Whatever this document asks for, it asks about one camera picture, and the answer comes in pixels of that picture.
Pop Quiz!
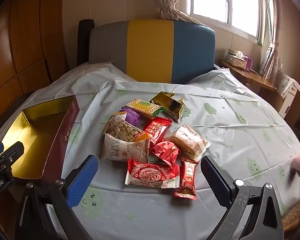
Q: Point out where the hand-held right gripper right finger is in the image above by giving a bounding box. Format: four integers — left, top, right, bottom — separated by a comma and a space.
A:
201, 155, 285, 240

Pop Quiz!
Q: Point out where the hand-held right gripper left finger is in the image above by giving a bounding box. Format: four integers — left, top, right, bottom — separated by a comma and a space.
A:
16, 154, 99, 240

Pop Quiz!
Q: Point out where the gold metal tray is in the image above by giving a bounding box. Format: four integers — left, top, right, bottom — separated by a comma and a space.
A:
0, 95, 80, 184

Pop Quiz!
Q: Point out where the small red candy packet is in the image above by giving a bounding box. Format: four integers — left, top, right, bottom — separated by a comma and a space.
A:
174, 157, 199, 200

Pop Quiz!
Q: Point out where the white snack packet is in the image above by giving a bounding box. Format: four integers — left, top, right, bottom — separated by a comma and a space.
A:
101, 134, 150, 163

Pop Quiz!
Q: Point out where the clear rice cake packet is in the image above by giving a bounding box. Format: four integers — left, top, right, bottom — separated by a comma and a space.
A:
165, 124, 211, 160

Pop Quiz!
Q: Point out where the crinkled red snack packet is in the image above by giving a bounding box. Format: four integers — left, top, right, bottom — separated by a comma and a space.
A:
149, 141, 182, 168

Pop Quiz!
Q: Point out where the clear peanut packet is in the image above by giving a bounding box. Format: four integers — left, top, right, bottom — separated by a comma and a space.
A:
102, 112, 147, 143

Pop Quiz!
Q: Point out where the red and white chocolate packet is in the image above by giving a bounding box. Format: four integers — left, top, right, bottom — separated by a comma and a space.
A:
125, 159, 180, 188

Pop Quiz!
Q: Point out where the purple snack packet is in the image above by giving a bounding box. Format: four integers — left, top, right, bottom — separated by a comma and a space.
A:
120, 106, 142, 126

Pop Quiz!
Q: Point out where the gold and black snack packet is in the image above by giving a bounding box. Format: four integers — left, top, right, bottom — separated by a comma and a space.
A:
165, 99, 186, 123

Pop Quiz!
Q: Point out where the cracker packet with green ends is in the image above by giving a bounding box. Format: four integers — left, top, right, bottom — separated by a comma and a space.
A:
126, 99, 165, 119

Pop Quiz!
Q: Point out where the olive gold snack packet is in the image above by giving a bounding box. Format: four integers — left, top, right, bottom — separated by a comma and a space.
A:
149, 92, 176, 109

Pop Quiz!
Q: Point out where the white printed plastic tablecloth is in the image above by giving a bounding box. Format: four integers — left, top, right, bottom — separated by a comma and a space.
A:
20, 62, 300, 240

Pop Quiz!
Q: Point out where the woven wicker seat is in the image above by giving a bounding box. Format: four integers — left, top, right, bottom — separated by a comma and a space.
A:
281, 192, 300, 233

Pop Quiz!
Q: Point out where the wooden side table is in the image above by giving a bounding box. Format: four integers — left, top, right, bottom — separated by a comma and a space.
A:
219, 60, 277, 95

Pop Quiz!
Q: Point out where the wooden wardrobe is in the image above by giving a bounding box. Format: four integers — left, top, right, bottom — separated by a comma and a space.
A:
0, 0, 73, 130

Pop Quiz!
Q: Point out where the patterned tissue box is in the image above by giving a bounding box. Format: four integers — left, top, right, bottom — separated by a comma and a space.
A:
226, 49, 248, 70

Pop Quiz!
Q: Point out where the grey yellow blue headboard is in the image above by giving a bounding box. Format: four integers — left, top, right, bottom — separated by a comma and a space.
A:
88, 19, 215, 84

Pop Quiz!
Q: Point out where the tied floral curtain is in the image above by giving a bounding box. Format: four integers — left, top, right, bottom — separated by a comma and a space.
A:
152, 0, 208, 27

